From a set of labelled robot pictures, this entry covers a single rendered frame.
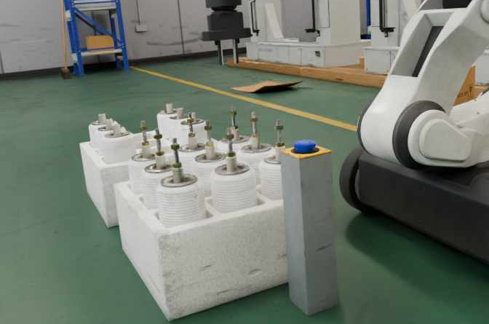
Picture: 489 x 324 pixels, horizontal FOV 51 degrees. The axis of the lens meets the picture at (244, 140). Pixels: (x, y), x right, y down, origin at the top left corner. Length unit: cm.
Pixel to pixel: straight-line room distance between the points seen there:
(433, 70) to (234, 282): 59
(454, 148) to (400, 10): 281
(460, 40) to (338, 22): 335
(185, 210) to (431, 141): 50
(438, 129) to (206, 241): 50
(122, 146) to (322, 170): 75
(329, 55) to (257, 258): 343
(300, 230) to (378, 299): 23
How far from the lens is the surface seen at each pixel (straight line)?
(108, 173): 151
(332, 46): 442
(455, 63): 116
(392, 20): 385
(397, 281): 117
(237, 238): 105
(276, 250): 111
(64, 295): 125
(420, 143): 106
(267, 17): 563
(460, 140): 113
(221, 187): 106
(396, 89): 114
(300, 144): 94
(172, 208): 102
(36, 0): 731
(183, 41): 764
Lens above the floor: 56
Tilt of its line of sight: 14 degrees down
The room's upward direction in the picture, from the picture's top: 5 degrees counter-clockwise
